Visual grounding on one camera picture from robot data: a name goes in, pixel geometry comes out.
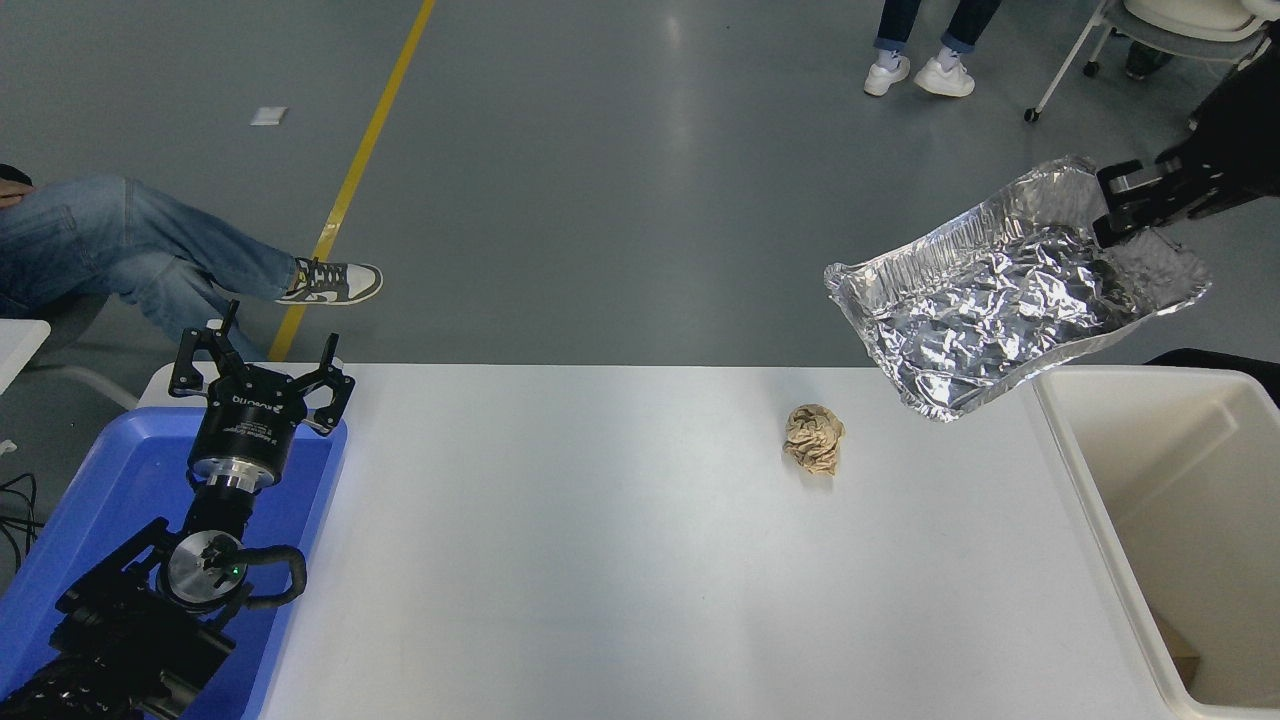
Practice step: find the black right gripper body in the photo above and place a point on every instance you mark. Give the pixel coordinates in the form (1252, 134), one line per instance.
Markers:
(1250, 140)

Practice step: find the standing person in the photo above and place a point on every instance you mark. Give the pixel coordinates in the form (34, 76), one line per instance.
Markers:
(945, 75)

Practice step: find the crumpled tan paper ball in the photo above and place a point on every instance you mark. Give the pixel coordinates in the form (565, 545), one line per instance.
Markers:
(814, 440)

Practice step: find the small white side table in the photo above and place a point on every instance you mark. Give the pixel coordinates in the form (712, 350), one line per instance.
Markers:
(18, 345)

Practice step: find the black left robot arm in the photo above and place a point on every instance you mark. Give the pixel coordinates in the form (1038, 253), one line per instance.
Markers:
(120, 640)

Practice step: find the blue plastic tray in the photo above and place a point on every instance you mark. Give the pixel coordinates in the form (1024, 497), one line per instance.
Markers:
(120, 480)

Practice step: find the seated person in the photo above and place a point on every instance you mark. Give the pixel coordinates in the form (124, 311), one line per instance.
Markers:
(100, 240)

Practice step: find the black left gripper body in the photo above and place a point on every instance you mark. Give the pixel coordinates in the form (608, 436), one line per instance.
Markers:
(246, 425)

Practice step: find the white wheeled chair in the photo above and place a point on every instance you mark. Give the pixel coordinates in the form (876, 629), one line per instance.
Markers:
(1180, 25)

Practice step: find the foil tray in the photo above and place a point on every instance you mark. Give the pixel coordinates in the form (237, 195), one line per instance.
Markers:
(980, 310)

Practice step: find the large pale plastic bin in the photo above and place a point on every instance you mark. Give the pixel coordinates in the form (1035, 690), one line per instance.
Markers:
(1100, 520)

